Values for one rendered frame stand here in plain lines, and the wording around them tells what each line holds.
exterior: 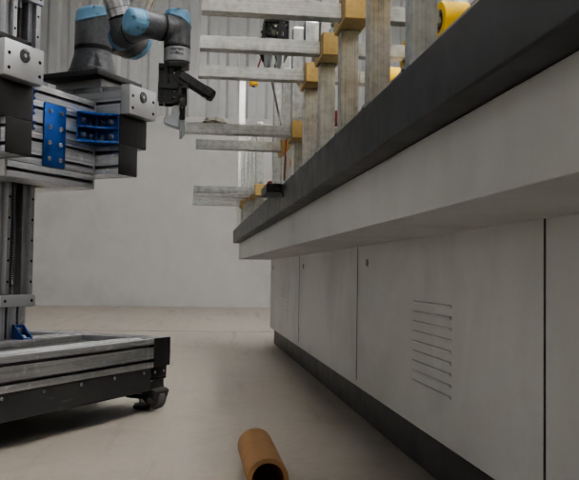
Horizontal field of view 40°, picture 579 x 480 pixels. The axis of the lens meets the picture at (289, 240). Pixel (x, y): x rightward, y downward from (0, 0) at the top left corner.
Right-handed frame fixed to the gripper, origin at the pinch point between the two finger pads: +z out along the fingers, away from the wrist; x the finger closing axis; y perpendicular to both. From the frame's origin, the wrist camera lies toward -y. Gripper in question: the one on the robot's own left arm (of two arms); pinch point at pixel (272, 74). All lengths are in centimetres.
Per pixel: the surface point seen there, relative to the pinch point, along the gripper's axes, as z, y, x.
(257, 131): 16.6, 0.1, -4.3
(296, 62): -5.0, -3.6, 7.2
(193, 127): 16.0, 0.1, -22.4
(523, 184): 48, 153, 8
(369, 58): 21, 96, 6
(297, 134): 17.6, 3.6, 6.8
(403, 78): 32, 125, 4
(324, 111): 20, 46, 7
